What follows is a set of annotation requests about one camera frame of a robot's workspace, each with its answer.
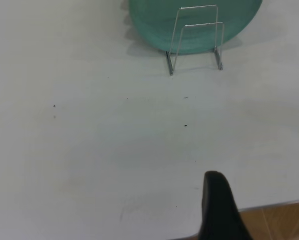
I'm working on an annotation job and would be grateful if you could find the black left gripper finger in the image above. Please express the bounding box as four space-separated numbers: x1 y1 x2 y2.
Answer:
198 170 254 240

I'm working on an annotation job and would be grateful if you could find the green plate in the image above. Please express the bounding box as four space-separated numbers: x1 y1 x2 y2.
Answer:
128 0 263 55

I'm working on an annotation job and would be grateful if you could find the metal wire plate rack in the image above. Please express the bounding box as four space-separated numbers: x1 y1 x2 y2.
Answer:
165 4 225 77

